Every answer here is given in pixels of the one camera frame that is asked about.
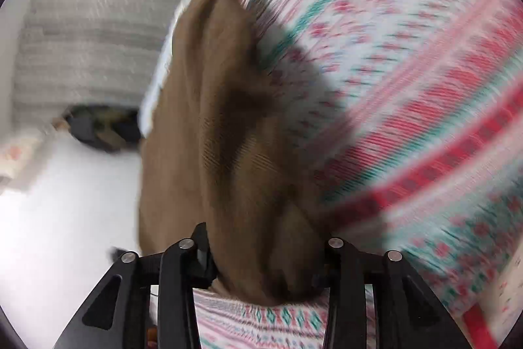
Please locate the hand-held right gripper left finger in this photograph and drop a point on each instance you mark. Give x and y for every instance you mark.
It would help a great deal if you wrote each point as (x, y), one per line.
(204, 251)

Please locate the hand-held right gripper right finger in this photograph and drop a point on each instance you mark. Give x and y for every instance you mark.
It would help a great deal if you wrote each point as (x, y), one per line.
(335, 275)

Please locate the brown coat with fur collar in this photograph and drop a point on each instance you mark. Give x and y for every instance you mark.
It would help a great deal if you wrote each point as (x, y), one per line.
(229, 128)

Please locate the dark clothes pile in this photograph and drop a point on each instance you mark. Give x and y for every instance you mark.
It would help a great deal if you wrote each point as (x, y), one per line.
(102, 128)

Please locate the red green patterned blanket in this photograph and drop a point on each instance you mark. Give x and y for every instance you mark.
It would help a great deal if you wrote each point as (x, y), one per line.
(408, 87)

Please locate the grey patterned curtain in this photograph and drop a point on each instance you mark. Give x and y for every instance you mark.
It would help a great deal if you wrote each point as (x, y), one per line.
(90, 26)

